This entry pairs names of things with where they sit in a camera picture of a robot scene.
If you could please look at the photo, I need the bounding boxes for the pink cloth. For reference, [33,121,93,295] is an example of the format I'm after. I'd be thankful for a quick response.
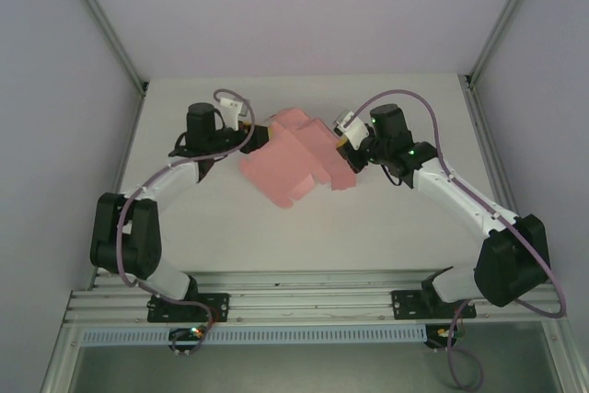
[238,107,359,210]

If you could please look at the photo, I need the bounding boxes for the small electronics board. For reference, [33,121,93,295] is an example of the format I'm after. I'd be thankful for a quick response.
[167,326,209,353]
[423,324,466,351]

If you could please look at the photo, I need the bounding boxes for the aluminium side rail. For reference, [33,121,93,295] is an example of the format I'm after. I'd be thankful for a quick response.
[90,84,149,291]
[463,84,560,288]

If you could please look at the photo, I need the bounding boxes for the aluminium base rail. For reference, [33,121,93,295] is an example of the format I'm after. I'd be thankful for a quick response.
[64,270,571,326]

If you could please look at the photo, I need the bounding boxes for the aluminium frame post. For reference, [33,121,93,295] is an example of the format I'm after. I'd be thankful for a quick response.
[463,0,553,89]
[57,0,149,95]

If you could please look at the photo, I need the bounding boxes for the light blue slotted cable duct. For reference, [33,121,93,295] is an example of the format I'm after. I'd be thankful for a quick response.
[80,324,428,348]

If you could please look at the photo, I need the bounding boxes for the metal lower frame panel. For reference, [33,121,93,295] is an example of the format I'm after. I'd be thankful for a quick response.
[39,318,589,393]

